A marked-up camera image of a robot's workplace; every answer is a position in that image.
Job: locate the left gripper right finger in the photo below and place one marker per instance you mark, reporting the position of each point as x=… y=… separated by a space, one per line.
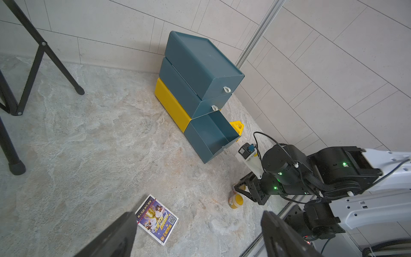
x=281 y=240

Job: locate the teal three-drawer cabinet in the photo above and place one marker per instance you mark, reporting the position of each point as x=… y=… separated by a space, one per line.
x=195 y=81

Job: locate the orange paint can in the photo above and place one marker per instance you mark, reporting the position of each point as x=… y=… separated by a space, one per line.
x=238 y=189
x=236 y=201

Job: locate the yellow triangular holder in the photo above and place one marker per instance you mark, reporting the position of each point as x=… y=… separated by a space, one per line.
x=238 y=127

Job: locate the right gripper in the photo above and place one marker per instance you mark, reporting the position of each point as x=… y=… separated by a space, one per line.
x=257 y=190

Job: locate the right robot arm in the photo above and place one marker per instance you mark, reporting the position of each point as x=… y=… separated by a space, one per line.
x=351 y=186

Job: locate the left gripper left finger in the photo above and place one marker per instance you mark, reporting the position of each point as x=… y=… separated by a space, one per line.
x=115 y=241

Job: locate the playing card box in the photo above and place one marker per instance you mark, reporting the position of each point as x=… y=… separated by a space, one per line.
x=157 y=220

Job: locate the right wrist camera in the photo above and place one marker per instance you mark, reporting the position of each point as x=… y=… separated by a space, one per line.
x=248 y=154

